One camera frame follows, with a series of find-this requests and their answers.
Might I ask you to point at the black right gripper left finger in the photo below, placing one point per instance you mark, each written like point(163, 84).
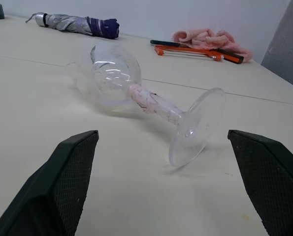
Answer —
point(50, 191)

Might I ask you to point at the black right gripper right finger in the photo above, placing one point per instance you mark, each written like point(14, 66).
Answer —
point(271, 182)

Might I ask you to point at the clear wine glass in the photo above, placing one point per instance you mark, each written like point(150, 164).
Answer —
point(148, 100)

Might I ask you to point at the grey partition panel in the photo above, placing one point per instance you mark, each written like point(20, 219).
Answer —
point(286, 44)

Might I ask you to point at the orange hacksaw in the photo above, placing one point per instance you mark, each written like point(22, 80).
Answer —
point(185, 50)

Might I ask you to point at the pink towel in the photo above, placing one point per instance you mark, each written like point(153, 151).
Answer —
point(205, 38)

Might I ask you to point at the folded silver purple umbrella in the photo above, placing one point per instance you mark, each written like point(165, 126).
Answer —
point(70, 23)

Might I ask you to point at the dark blue scissors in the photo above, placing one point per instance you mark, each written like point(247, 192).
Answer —
point(164, 42)

